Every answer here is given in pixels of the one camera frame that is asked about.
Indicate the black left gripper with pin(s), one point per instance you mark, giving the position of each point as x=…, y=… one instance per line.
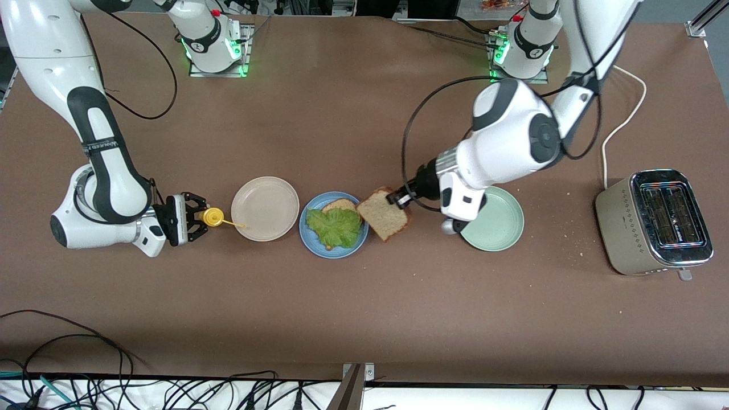
x=424, y=180

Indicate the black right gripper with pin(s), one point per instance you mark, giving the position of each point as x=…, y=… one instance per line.
x=168, y=217

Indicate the yellow mustard squeeze bottle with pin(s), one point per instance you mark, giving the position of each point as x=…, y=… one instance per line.
x=214, y=217

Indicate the brown bread slice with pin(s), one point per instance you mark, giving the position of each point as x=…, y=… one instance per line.
x=381, y=219
x=342, y=204

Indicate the green lettuce leaf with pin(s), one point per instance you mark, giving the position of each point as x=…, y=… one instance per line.
x=336, y=228

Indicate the blue round plate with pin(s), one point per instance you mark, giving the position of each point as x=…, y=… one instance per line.
x=333, y=254

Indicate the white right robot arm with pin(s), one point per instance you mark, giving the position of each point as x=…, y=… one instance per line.
x=85, y=228

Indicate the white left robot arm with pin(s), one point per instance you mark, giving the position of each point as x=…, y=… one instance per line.
x=507, y=136

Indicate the beige round plate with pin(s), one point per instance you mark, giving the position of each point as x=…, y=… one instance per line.
x=265, y=208

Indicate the mint green round plate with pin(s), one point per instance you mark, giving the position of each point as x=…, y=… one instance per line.
x=498, y=228

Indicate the orange snack packet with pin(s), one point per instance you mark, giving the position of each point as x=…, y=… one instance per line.
x=501, y=4

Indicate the beige metal toaster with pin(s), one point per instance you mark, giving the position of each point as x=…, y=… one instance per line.
x=621, y=228

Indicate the grey metal table bracket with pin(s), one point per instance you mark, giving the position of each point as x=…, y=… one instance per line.
x=356, y=393

